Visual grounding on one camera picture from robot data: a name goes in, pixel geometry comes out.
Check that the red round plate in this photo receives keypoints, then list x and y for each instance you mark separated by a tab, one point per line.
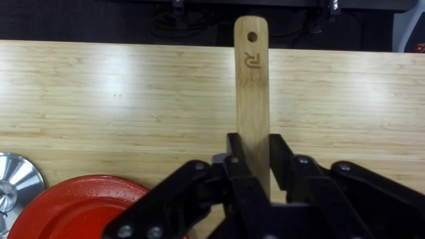
75	208

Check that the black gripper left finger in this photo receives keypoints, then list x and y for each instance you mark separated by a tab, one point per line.
207	200

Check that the steel pot lid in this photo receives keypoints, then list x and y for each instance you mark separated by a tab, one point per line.
15	184

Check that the wooden slotted spatula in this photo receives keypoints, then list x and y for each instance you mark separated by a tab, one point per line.
252	98

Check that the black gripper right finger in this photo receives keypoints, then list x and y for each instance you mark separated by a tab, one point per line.
345	194

